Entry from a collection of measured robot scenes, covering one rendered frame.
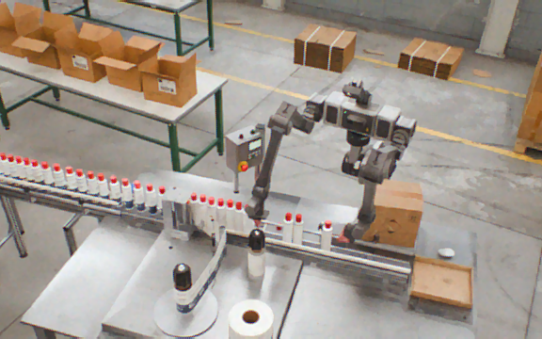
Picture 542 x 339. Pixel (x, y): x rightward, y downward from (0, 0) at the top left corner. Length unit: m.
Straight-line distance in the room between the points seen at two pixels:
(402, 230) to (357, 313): 0.55
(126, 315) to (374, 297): 1.22
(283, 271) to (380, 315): 0.53
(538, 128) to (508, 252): 1.53
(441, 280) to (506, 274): 1.46
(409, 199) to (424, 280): 0.43
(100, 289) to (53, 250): 1.57
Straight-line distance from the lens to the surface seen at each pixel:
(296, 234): 2.95
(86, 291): 2.98
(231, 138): 2.75
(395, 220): 3.03
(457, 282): 3.07
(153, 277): 2.89
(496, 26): 7.75
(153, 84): 4.46
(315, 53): 6.78
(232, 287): 2.81
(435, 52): 7.12
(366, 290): 2.91
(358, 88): 2.72
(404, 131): 2.89
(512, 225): 4.91
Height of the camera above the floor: 2.98
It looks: 37 degrees down
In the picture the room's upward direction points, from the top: 2 degrees clockwise
